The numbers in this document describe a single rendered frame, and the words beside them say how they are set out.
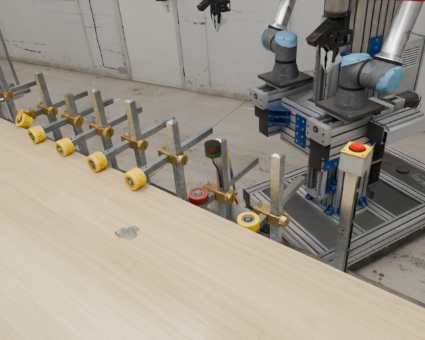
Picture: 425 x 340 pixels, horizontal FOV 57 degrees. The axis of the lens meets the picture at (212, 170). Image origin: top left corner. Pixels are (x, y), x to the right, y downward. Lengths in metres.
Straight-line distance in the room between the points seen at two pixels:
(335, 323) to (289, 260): 0.25
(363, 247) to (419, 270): 0.43
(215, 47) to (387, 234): 2.97
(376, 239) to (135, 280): 1.54
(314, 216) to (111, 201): 1.37
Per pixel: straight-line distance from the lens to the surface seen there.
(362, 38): 2.09
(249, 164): 1.78
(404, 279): 2.57
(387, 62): 1.77
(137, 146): 1.84
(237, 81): 4.62
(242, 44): 4.45
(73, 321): 1.22
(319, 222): 2.49
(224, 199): 1.59
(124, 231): 1.42
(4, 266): 1.48
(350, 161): 1.20
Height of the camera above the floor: 1.81
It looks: 33 degrees down
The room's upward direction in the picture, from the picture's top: 5 degrees counter-clockwise
